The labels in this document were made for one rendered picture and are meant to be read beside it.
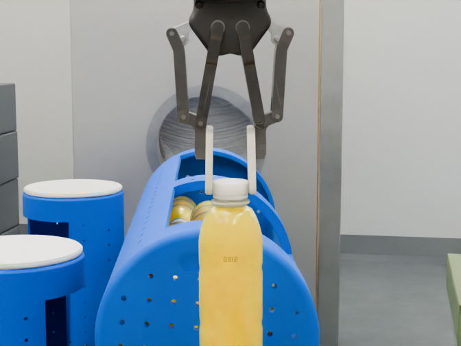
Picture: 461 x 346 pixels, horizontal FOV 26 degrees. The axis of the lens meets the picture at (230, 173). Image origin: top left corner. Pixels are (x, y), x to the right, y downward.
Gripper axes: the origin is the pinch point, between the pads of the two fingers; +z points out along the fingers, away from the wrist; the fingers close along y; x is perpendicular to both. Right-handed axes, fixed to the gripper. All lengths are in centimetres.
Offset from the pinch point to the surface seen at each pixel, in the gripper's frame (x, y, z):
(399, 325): -381, -95, 136
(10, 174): -430, 108, 64
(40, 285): -84, 35, 35
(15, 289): -82, 39, 36
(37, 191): -169, 49, 31
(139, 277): -16.9, 10.9, 16.8
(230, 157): -98, -2, 13
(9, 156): -430, 108, 55
